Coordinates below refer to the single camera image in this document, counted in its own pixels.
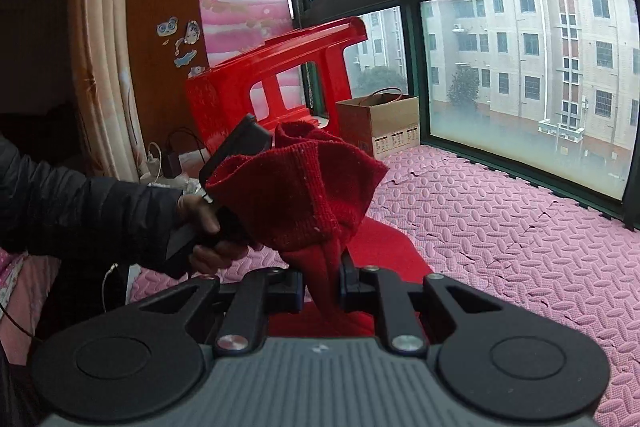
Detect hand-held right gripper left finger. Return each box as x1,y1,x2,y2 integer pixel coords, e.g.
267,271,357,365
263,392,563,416
131,267,305,356

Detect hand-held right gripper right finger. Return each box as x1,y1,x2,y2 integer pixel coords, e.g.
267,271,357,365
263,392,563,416
339,253,505,354

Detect red knitted sweater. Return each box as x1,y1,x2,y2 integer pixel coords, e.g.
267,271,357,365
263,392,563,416
205,121,435,339

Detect person's left forearm black sleeve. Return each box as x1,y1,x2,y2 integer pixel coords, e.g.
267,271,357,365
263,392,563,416
0,134,185,280

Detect person's left hand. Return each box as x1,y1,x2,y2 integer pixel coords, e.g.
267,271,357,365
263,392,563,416
177,194,264,276

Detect black power adapter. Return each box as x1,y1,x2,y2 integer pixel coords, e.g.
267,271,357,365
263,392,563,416
164,129,208,180

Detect red plastic stool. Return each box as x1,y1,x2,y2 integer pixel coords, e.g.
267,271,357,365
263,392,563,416
185,17,368,158

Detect brown cardboard box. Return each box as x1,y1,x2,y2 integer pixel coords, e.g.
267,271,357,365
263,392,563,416
335,88,421,160

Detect cream floral curtain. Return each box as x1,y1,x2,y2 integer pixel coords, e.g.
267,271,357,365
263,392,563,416
70,0,143,182

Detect pink foam floor mat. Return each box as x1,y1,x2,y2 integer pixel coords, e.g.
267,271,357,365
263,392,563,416
127,143,640,427

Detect pink patterned blanket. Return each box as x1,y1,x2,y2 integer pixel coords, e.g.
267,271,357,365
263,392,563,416
0,249,63,365

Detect white charging cable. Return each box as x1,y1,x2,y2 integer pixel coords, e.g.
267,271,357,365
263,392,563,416
100,142,166,313

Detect cartoon wall stickers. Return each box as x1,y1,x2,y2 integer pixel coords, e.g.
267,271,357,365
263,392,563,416
157,19,206,78

